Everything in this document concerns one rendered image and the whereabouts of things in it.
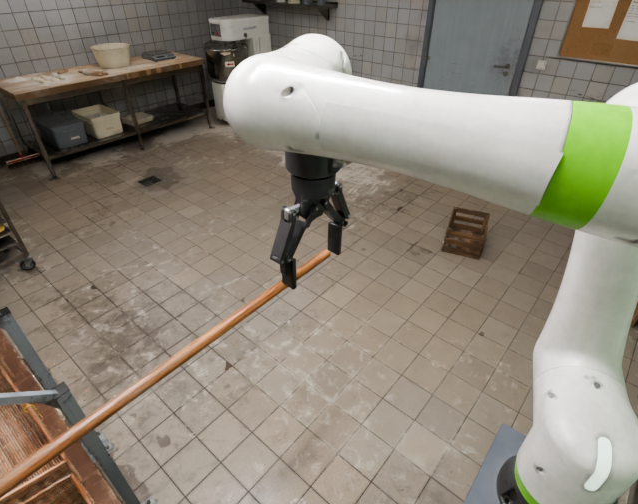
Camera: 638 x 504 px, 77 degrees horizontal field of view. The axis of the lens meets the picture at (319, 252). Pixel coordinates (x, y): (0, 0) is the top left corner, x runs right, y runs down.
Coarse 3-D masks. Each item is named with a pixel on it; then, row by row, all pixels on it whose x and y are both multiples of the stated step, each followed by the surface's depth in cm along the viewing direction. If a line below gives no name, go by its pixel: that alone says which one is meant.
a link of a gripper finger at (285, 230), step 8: (288, 216) 65; (280, 224) 67; (288, 224) 66; (280, 232) 67; (288, 232) 66; (280, 240) 67; (288, 240) 67; (272, 248) 68; (280, 248) 67; (272, 256) 68; (280, 256) 67; (280, 264) 68
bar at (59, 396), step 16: (0, 320) 139; (16, 336) 145; (32, 352) 152; (32, 368) 155; (48, 384) 162; (64, 384) 117; (0, 400) 102; (16, 400) 106; (32, 400) 109; (48, 400) 113; (64, 400) 116; (80, 416) 122; (96, 432) 203; (96, 448) 132; (112, 448) 197; (112, 464) 141; (112, 480) 144; (128, 496) 154
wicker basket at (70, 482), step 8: (64, 480) 116; (72, 480) 116; (48, 488) 113; (56, 488) 114; (64, 488) 117; (72, 488) 120; (80, 488) 114; (32, 496) 110; (40, 496) 112; (48, 496) 114; (56, 496) 116; (64, 496) 118; (72, 496) 121; (88, 496) 114
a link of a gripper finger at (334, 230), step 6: (330, 222) 79; (330, 228) 80; (336, 228) 79; (330, 234) 81; (336, 234) 80; (330, 240) 82; (336, 240) 80; (330, 246) 83; (336, 246) 81; (336, 252) 82
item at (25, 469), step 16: (320, 256) 126; (304, 272) 120; (272, 288) 113; (256, 304) 108; (224, 320) 103; (240, 320) 105; (208, 336) 99; (192, 352) 95; (160, 368) 91; (176, 368) 93; (144, 384) 88; (112, 400) 84; (128, 400) 85; (96, 416) 81; (64, 432) 79; (80, 432) 79; (48, 448) 76; (64, 448) 77; (32, 464) 74; (0, 480) 71; (16, 480) 72; (0, 496) 71
